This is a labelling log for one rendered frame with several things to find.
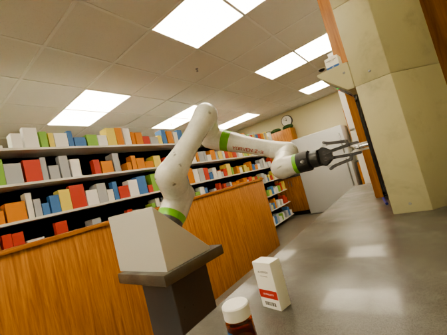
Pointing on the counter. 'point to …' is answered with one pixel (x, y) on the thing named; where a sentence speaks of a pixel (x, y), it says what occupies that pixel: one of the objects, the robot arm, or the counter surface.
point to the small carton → (332, 62)
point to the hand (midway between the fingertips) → (360, 147)
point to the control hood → (339, 78)
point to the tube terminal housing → (400, 97)
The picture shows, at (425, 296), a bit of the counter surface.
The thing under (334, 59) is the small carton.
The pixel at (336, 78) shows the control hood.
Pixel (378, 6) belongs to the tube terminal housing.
